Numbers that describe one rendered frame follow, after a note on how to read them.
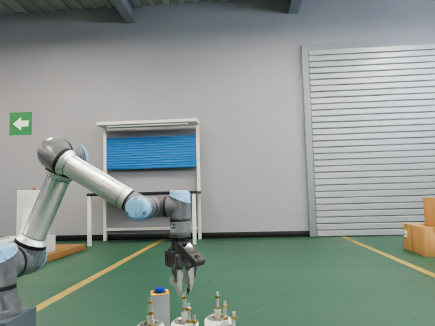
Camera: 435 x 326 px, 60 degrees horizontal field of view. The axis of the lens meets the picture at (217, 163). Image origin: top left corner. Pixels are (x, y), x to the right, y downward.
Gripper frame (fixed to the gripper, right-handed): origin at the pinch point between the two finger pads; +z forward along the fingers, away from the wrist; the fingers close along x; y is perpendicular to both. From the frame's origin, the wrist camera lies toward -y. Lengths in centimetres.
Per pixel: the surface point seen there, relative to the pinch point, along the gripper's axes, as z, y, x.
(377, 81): -206, 156, -500
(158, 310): 9.6, 16.6, 0.2
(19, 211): -20, 366, -38
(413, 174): -57, 123, -532
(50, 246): 21, 348, -66
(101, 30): -323, 488, -192
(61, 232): 22, 536, -144
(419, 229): 9, 51, -346
